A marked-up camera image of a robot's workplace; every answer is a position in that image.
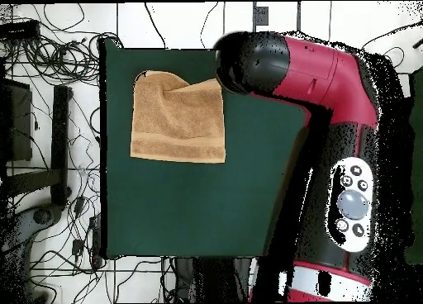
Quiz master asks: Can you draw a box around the tan terry cloth towel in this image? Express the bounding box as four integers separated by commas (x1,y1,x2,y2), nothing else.
129,69,227,164

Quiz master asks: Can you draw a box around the black flat device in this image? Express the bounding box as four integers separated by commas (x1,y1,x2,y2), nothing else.
0,19,42,41

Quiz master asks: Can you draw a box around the dark green table cloth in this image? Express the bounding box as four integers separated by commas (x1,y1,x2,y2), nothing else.
98,37,311,261

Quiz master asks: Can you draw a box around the black power strip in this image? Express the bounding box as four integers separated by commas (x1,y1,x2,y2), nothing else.
88,214,102,268

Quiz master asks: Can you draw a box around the grey wheeled floor base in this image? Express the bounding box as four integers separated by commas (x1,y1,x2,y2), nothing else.
0,202,64,285

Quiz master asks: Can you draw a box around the black box case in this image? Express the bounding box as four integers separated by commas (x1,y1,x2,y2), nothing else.
0,78,34,163

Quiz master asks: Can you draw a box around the black stand frame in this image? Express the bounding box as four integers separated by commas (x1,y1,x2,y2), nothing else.
6,84,74,207

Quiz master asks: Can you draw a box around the black cable tangle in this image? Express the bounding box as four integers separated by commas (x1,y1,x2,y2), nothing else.
0,2,125,87

